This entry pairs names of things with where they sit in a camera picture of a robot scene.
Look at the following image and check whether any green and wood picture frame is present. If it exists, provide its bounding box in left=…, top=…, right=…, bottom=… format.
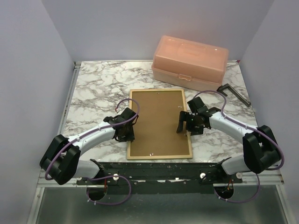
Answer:
left=126, top=88, right=193, bottom=161

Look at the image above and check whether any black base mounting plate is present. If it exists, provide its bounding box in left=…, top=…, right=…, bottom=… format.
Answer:
left=77, top=162, right=242, bottom=194

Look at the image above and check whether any orange translucent plastic box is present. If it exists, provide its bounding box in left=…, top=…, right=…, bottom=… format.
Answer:
left=151, top=35, right=229, bottom=91

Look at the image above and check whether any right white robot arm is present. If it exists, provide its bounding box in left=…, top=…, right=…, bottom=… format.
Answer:
left=177, top=97, right=284, bottom=183

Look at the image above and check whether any black metal clamp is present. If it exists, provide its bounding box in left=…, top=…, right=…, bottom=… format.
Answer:
left=217, top=84, right=251, bottom=107

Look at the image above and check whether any brown frame backing board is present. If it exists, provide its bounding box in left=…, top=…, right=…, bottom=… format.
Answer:
left=129, top=91, right=190, bottom=156

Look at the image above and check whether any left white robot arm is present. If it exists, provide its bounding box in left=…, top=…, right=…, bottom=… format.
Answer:
left=39, top=108, right=138, bottom=185

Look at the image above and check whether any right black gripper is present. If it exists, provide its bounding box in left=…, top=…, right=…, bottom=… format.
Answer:
left=177, top=111, right=204, bottom=136

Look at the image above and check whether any aluminium rail frame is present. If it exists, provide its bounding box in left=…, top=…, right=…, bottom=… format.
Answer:
left=37, top=61, right=285, bottom=224

